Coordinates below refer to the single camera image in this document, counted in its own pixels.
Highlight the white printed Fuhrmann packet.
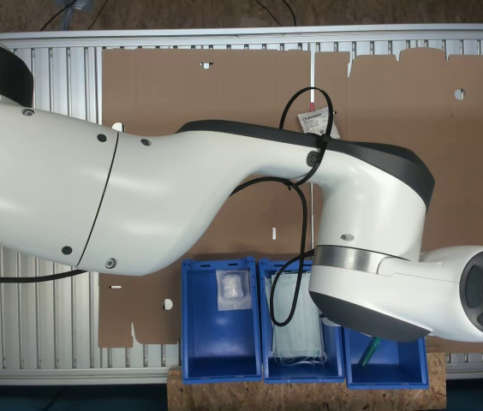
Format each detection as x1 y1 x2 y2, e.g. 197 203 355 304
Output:
295 110 333 138

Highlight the clear bag of cotton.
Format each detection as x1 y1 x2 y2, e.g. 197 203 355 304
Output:
215 269 253 311

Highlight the blue bin with cotton bag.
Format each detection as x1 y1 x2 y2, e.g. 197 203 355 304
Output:
180 255 264 384

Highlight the stack of white masks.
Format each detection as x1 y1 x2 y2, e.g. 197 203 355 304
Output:
265 271 327 368

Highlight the green syringe tube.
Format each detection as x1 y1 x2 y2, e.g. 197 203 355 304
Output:
360 335 384 369

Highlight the blue bin with masks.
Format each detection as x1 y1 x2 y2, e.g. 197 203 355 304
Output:
258 256 346 384

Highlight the blue bin with small packets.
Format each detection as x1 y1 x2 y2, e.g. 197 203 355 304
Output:
342 323 429 390

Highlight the chipboard wooden block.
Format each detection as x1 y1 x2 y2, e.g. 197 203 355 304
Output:
166 351 447 411

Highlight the brown cardboard sheet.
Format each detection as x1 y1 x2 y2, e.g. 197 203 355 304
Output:
98 46 314 348
312 49 483 354

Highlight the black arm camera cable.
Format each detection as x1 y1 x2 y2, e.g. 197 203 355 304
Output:
0 86 342 329

